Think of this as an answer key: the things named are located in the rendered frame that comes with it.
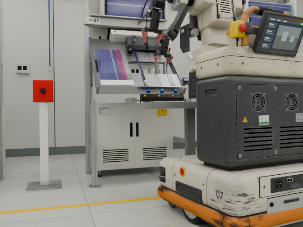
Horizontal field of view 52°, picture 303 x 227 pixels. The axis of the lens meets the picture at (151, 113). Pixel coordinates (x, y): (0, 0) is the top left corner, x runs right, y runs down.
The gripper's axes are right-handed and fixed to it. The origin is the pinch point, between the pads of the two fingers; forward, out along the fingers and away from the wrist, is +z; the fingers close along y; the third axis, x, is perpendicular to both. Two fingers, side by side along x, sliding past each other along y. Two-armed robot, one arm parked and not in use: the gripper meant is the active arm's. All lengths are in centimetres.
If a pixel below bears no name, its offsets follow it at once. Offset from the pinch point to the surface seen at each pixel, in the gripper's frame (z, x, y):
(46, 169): 72, 29, 86
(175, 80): 14.9, -1.1, -14.8
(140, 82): 15.2, 2.2, 15.8
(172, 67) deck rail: 12.8, -20.5, -18.7
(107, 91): 18.6, 9.1, 41.7
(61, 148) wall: 176, -119, 72
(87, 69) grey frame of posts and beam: 27, -45, 51
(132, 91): 19.1, 9.3, 23.0
